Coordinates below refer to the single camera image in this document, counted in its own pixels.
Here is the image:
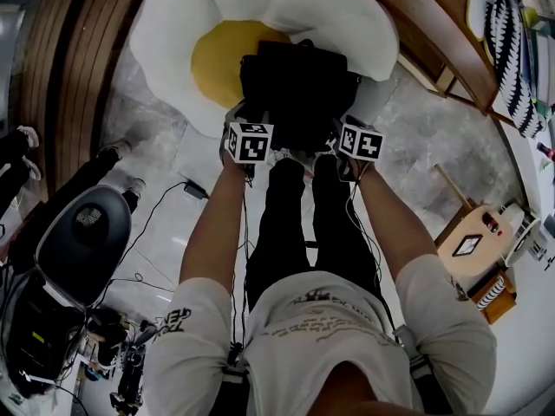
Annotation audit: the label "white egg-shaped cushion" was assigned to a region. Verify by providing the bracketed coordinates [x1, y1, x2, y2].
[129, 0, 400, 140]

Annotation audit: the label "black floor cable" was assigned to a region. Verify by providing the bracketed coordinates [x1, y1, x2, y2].
[103, 182, 192, 294]

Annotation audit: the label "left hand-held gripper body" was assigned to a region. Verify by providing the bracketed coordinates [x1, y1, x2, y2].
[222, 102, 276, 178]

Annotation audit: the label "black harness strap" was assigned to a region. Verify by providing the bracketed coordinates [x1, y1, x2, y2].
[223, 361, 253, 416]
[392, 325, 447, 412]

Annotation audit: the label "person's white printed t-shirt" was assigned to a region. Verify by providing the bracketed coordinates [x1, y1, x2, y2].
[147, 253, 498, 416]

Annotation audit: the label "black and white striped blanket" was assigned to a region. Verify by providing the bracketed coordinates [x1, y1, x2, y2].
[467, 0, 548, 139]

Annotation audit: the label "black equipment cart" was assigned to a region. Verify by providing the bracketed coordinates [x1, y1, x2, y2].
[0, 270, 88, 398]

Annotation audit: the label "round wooden side table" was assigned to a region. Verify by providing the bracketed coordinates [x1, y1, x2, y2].
[435, 204, 517, 276]

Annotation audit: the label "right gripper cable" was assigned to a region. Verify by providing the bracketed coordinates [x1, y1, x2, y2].
[344, 175, 398, 333]

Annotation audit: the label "person's right forearm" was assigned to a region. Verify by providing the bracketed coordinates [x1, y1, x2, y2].
[355, 162, 440, 277]

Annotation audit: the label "pale magazine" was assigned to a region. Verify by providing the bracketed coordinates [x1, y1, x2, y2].
[532, 19, 555, 103]

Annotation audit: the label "person's left forearm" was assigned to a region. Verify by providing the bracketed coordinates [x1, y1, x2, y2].
[180, 153, 253, 295]

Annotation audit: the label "black backpack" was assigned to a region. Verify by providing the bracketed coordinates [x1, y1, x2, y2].
[239, 39, 362, 153]

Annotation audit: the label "low wooden bench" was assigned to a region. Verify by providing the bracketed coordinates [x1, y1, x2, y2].
[372, 0, 517, 116]

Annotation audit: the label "wooden crate with striped cushion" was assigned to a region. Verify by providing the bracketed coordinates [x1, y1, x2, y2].
[470, 270, 518, 325]

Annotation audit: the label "black framed picture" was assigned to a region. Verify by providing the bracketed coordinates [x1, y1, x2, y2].
[452, 234, 482, 258]

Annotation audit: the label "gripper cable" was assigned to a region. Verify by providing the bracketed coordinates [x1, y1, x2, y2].
[344, 175, 398, 333]
[229, 166, 261, 357]

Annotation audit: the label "person's black trousers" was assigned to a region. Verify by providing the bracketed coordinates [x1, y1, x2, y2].
[245, 153, 389, 320]

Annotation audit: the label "wooden slatted platform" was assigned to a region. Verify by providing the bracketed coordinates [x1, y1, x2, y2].
[19, 0, 144, 198]

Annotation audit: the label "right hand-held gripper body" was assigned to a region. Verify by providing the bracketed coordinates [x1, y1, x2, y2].
[330, 114, 385, 183]

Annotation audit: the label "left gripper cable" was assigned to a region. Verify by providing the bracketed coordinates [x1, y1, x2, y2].
[229, 166, 261, 357]

